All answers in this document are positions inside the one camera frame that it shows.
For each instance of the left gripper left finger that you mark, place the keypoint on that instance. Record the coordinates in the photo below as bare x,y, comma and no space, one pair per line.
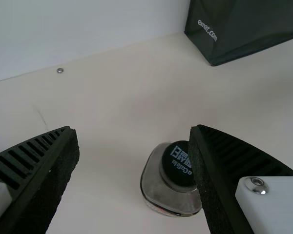
27,185

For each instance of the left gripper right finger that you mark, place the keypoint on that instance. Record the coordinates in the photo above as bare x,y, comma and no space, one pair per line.
234,175

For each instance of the dark coffee bottle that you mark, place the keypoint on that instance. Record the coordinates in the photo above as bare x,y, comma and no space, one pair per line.
175,168

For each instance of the dark grey bag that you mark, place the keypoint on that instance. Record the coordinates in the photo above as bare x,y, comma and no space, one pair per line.
246,26

